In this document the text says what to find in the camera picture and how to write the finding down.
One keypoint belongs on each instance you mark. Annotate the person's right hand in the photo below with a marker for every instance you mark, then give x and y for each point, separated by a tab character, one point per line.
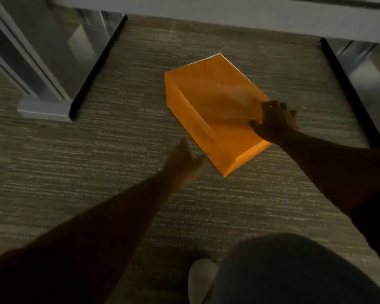
277	121

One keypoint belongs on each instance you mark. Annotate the person's left hand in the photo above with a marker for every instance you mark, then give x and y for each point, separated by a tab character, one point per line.
183	164

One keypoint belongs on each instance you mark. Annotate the orange box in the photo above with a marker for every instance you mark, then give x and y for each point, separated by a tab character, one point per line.
206	101

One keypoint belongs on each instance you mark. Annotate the person's left forearm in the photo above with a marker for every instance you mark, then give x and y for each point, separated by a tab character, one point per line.
92	240

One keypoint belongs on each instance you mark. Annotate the person's right forearm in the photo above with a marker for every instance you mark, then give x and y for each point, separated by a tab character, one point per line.
329	164

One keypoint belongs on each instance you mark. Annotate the person's white shoe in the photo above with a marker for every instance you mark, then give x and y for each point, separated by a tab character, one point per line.
202	278

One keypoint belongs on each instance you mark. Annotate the person's dark sleeve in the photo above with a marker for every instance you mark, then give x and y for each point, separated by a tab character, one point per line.
377	218

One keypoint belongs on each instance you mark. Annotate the person's grey trouser leg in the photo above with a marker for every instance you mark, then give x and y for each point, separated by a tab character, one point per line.
288	272

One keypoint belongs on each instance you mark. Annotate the grey right desk leg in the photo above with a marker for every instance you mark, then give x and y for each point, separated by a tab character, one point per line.
351	94

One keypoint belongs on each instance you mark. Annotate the grey metal desk leg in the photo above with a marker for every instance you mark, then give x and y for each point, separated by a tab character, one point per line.
96	69

